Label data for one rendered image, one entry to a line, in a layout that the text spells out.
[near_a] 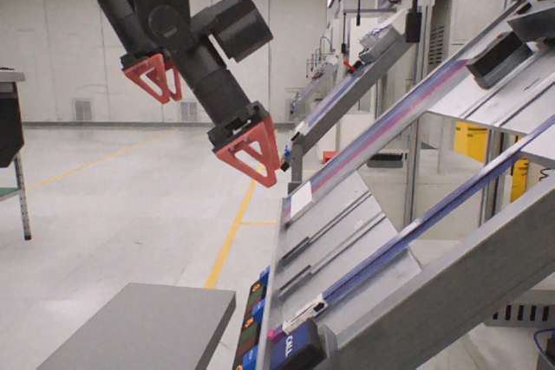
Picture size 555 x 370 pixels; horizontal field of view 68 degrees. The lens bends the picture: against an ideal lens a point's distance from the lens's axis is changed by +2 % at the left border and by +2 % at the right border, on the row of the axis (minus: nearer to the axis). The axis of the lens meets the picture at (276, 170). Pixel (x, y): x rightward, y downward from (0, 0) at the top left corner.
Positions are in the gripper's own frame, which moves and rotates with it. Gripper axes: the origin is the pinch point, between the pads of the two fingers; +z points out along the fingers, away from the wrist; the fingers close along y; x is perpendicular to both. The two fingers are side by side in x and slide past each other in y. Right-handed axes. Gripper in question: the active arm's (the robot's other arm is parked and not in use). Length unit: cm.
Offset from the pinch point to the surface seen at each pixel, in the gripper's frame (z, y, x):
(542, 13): 2.5, 7.9, -42.0
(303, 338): 10.9, -21.7, 2.0
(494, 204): 45, 50, -34
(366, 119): 73, 450, -51
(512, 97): 9.7, 4.9, -32.5
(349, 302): 14.8, -13.1, -1.5
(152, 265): 32, 158, 116
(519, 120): 10.3, -2.9, -29.0
